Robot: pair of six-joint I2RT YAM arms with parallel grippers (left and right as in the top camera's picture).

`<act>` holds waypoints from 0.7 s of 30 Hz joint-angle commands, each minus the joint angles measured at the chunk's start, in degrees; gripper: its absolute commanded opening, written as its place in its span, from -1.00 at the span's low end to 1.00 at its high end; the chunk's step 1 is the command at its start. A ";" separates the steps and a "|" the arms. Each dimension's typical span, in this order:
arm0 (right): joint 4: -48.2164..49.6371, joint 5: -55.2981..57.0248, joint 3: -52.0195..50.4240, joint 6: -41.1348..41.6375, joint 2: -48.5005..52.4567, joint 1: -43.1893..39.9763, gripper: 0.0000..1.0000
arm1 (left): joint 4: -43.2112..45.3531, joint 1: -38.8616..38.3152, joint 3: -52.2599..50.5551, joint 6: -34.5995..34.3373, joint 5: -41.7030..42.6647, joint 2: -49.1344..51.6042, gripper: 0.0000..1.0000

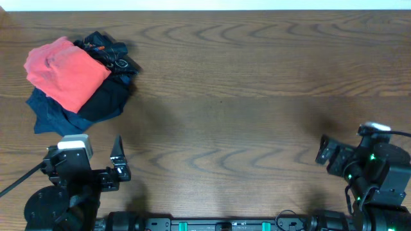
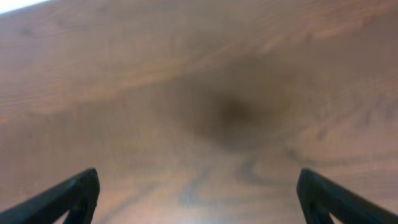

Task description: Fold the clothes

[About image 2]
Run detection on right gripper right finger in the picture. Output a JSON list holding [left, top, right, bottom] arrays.
[[297, 169, 397, 224]]

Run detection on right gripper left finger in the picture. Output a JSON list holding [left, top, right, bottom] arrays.
[[1, 168, 100, 224]]

